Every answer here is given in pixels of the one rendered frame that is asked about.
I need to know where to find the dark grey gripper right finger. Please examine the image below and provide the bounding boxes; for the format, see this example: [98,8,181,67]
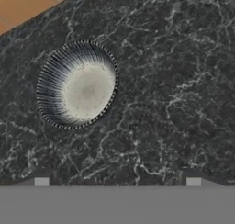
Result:
[181,167,228,187]

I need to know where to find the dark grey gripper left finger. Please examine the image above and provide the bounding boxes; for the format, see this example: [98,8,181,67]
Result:
[11,169,56,187]

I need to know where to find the blue striped white bowl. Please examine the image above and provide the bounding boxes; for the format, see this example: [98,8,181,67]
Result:
[35,39,119,130]

